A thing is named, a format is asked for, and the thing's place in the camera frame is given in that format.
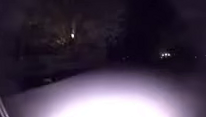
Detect pale paved path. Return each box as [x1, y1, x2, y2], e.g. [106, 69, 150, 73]
[0, 60, 206, 117]

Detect dark trees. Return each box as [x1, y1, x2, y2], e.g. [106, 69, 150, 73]
[18, 7, 125, 71]

